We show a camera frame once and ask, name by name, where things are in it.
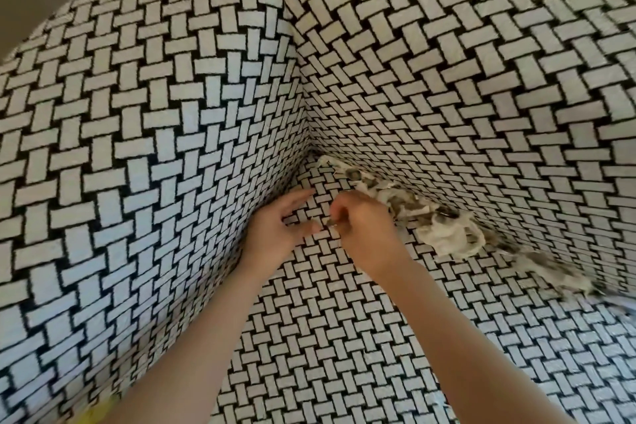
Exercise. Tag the person's right fingers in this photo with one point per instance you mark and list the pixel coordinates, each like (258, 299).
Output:
(350, 210)

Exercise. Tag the person's right hand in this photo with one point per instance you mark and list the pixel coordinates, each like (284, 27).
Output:
(375, 242)

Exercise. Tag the person's left forearm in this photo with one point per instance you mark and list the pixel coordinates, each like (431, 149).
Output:
(194, 339)

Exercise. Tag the person's left hand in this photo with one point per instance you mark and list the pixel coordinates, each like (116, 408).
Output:
(266, 237)

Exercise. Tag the pile of grey lint debris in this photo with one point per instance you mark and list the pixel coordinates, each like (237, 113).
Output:
(402, 200)

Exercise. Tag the person's left thumb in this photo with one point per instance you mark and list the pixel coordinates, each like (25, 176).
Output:
(305, 228)

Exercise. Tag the person's right forearm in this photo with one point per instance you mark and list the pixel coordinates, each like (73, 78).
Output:
(462, 354)

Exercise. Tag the black white woven pattern sofa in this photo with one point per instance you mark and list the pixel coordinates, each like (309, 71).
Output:
(149, 140)

